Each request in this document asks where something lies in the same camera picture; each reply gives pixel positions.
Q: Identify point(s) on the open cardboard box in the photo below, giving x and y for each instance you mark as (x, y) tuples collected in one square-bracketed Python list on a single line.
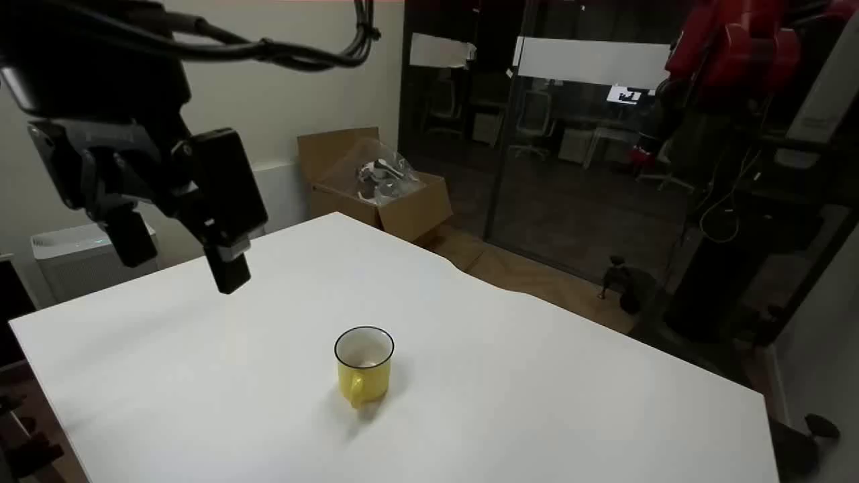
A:
[(345, 183)]

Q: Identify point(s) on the red Baxter robot torso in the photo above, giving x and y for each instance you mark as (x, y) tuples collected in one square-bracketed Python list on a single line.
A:
[(741, 43)]

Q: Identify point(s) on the yellow enamel cup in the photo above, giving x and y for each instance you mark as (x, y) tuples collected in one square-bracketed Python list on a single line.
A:
[(363, 365)]

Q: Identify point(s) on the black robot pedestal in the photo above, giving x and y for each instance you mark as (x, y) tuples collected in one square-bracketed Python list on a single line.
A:
[(714, 270)]

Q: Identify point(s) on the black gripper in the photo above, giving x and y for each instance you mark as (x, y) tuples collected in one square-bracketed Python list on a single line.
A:
[(94, 162)]

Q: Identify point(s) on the clear plastic bag in box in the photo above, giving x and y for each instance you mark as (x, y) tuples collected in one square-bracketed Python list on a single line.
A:
[(388, 177)]

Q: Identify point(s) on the lit computer monitor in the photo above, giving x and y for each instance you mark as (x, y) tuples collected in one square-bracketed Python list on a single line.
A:
[(626, 93)]

